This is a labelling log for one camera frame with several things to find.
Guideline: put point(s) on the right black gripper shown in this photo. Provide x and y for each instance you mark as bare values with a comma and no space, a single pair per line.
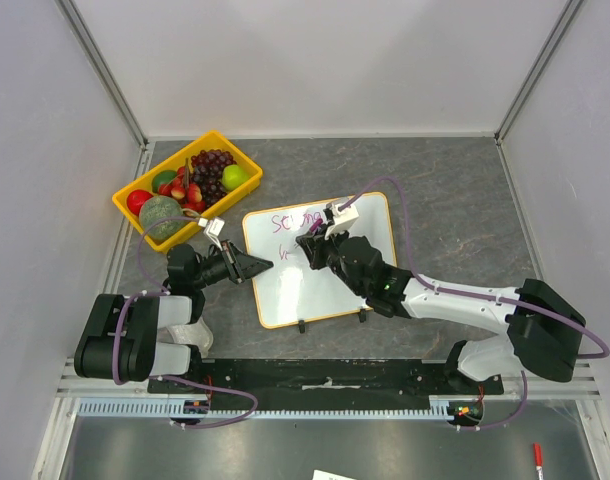
320,246

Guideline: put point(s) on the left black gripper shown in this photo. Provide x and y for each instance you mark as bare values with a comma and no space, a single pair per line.
241,266

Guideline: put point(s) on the purple whiteboard marker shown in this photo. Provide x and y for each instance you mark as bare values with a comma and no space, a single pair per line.
311,229

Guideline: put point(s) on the yellow-framed whiteboard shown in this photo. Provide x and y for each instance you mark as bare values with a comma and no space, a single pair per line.
290,291

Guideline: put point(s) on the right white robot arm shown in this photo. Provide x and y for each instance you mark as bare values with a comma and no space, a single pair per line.
532,327

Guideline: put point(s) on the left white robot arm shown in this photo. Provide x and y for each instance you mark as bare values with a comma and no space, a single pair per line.
120,339

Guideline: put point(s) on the white whiteboard eraser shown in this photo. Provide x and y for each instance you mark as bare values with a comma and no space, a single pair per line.
197,334

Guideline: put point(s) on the red cherry bunch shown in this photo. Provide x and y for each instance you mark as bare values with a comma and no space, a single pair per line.
185,190

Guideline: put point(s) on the light green apple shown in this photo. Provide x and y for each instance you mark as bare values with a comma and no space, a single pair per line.
233,176

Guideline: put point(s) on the green netted melon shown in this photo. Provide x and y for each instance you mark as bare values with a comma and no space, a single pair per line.
159,216

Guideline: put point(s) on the dark purple grape bunch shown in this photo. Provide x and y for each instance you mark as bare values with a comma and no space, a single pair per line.
207,172

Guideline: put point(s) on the green lime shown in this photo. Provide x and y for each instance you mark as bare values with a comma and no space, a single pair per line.
162,179

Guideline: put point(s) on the red apple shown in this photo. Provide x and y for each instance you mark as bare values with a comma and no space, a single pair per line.
136,199

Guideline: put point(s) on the yellow plastic fruit bin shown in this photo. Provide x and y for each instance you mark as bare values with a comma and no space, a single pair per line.
182,158

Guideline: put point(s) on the white paper sheet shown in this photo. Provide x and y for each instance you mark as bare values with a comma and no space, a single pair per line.
324,475

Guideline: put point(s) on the red pen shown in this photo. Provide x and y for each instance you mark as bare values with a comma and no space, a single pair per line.
538,459

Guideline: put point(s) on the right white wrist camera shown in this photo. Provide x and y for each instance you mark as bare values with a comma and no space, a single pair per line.
340,215

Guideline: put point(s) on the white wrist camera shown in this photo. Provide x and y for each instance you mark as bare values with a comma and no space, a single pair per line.
340,215
211,229

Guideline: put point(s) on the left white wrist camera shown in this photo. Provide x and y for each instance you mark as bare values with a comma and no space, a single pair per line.
211,229

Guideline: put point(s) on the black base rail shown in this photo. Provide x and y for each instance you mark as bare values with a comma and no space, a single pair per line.
310,385

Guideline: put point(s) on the white slotted cable duct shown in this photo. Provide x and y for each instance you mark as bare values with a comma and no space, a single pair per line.
161,408

